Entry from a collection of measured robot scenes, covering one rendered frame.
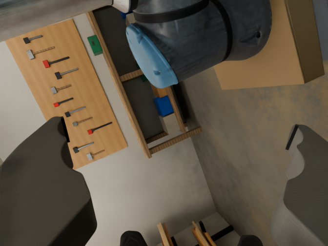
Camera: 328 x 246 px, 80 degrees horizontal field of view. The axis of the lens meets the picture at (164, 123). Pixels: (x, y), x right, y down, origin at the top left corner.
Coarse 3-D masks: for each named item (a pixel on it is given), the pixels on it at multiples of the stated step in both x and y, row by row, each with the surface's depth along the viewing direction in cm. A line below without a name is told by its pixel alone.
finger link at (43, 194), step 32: (64, 128) 11; (32, 160) 8; (64, 160) 8; (0, 192) 6; (32, 192) 6; (64, 192) 6; (0, 224) 5; (32, 224) 5; (64, 224) 5; (96, 224) 7
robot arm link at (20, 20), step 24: (0, 0) 24; (24, 0) 25; (48, 0) 26; (72, 0) 28; (96, 0) 30; (120, 0) 31; (144, 0) 32; (168, 0) 32; (192, 0) 33; (0, 24) 26; (24, 24) 27; (48, 24) 30
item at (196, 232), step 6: (192, 222) 332; (162, 228) 309; (192, 228) 320; (198, 228) 293; (204, 228) 312; (228, 228) 326; (162, 234) 311; (168, 234) 301; (198, 234) 289; (204, 234) 296; (216, 234) 324; (222, 234) 323; (162, 240) 300; (168, 240) 291; (174, 240) 301; (198, 240) 299; (204, 240) 270; (210, 240) 265
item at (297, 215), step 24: (288, 144) 11; (312, 144) 9; (288, 168) 9; (312, 168) 8; (288, 192) 7; (312, 192) 7; (288, 216) 6; (312, 216) 6; (288, 240) 6; (312, 240) 5
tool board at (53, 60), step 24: (72, 24) 274; (24, 48) 263; (48, 48) 269; (72, 48) 278; (24, 72) 267; (48, 72) 274; (72, 72) 282; (48, 96) 278; (72, 96) 286; (96, 96) 295; (72, 120) 290; (96, 120) 299; (72, 144) 295; (96, 144) 304; (120, 144) 313; (72, 168) 299
